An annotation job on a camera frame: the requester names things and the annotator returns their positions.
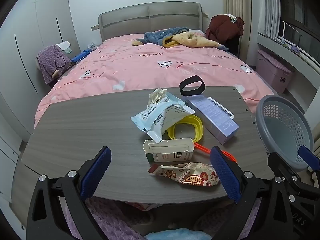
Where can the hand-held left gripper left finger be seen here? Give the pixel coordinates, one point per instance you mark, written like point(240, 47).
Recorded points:
point(96, 172)

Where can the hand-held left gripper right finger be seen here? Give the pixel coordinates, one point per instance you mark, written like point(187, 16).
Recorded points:
point(225, 175)

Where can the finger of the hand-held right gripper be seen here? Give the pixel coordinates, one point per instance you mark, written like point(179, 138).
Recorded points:
point(307, 155)
point(280, 165)

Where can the red printed snack wrapper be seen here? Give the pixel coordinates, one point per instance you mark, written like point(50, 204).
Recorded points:
point(190, 176)

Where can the orange plastic clip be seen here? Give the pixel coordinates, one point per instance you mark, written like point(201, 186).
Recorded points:
point(201, 148)

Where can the grey perforated plastic basket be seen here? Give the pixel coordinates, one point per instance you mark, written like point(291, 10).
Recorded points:
point(282, 125)

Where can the pale purple carton box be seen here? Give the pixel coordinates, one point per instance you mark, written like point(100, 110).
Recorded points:
point(212, 120)

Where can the torn white green carton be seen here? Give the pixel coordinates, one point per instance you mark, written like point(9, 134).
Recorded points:
point(165, 155)

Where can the blue patterned card box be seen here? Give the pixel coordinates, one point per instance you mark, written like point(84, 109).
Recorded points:
point(222, 107)

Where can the white plastic packet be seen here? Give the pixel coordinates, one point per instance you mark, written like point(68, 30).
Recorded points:
point(160, 117)

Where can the black tape roll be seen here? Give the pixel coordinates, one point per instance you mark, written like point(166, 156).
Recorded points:
point(193, 92)

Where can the white tissue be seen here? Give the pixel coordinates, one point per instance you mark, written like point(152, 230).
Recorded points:
point(156, 96)

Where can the light blue cloth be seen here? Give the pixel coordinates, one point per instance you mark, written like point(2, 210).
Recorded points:
point(175, 235)

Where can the pink storage box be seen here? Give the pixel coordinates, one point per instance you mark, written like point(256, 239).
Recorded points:
point(270, 72)

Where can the small purple device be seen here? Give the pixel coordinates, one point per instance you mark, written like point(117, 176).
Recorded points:
point(296, 49)

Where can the white window ledge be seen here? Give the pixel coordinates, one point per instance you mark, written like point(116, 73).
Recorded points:
point(280, 47)

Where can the pink printed duvet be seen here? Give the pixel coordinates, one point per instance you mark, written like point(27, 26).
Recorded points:
point(137, 65)

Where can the blue plastic roller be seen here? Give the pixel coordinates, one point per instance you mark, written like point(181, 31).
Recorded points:
point(80, 56)

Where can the purple fleece garment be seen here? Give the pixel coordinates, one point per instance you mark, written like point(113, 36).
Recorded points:
point(52, 62)

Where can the white desk lamp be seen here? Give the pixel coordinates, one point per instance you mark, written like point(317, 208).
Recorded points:
point(284, 31)

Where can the small patterned packet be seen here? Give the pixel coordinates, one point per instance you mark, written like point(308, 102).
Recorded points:
point(91, 45)

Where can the black chair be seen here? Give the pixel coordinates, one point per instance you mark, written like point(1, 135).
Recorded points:
point(233, 45)

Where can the brown coat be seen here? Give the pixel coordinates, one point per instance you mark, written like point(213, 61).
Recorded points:
point(222, 27)

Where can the dark window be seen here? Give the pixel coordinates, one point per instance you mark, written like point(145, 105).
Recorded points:
point(302, 7)

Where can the blue yellow fleece robe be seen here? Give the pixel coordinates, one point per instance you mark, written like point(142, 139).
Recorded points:
point(160, 36)

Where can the small white cloth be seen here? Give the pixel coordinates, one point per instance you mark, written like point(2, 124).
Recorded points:
point(232, 18)

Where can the white sheer curtain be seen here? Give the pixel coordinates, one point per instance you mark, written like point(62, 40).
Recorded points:
point(268, 5)

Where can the white wardrobe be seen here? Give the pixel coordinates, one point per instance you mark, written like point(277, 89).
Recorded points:
point(30, 30)

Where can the grey upholstered headboard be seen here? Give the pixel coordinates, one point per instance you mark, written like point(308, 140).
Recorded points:
point(150, 17)

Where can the beige curtain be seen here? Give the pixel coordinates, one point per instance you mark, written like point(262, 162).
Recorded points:
point(237, 0)

